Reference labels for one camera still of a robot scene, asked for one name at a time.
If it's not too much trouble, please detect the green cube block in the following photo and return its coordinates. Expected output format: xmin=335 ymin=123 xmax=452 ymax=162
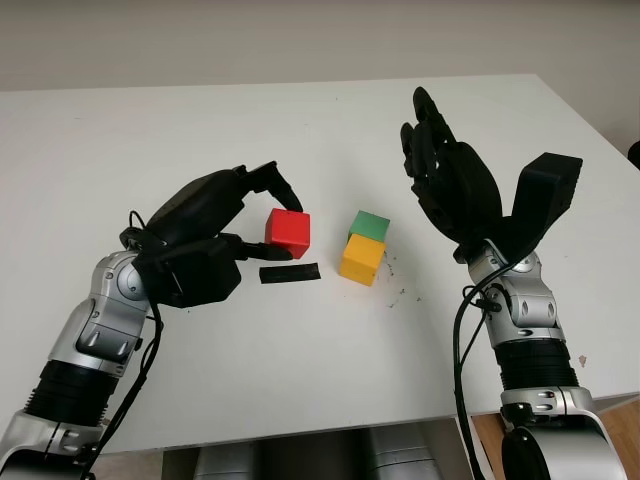
xmin=347 ymin=210 xmax=391 ymax=245

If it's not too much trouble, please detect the grey left robot thigh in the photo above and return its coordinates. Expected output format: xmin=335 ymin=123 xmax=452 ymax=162
xmin=192 ymin=438 xmax=262 ymax=480

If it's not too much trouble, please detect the black tape strip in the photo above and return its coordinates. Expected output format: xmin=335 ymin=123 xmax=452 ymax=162
xmin=258 ymin=261 xmax=321 ymax=287

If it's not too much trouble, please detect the red cube block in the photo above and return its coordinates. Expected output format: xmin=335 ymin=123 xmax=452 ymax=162
xmin=263 ymin=208 xmax=312 ymax=260

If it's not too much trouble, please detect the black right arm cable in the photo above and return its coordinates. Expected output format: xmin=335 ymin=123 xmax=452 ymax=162
xmin=451 ymin=249 xmax=507 ymax=480

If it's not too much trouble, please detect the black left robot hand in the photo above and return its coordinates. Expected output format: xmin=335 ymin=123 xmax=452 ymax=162
xmin=142 ymin=160 xmax=305 ymax=263

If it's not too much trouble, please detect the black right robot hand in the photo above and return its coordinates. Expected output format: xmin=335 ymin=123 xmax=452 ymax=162
xmin=399 ymin=86 xmax=504 ymax=263

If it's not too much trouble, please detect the yellow cube block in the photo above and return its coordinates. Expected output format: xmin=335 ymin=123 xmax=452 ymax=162
xmin=338 ymin=234 xmax=387 ymax=288

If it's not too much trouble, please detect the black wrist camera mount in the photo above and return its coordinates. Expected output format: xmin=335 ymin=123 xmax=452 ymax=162
xmin=142 ymin=238 xmax=242 ymax=309
xmin=501 ymin=152 xmax=584 ymax=262

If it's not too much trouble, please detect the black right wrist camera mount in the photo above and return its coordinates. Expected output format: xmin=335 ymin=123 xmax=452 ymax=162
xmin=501 ymin=152 xmax=584 ymax=262

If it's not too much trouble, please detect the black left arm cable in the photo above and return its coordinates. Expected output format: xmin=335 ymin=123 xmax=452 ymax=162
xmin=83 ymin=209 xmax=166 ymax=480

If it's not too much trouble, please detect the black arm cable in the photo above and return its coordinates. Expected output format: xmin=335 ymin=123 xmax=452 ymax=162
xmin=451 ymin=249 xmax=507 ymax=480
xmin=83 ymin=209 xmax=166 ymax=480

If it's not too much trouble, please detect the grey right robot thigh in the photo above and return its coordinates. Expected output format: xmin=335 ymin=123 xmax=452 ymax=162
xmin=367 ymin=424 xmax=437 ymax=480

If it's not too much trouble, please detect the grey robot thigh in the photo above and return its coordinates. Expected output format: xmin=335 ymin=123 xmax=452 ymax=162
xmin=192 ymin=438 xmax=262 ymax=480
xmin=367 ymin=424 xmax=437 ymax=480

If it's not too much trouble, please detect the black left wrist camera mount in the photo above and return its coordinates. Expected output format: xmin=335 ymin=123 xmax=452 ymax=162
xmin=142 ymin=238 xmax=242 ymax=309

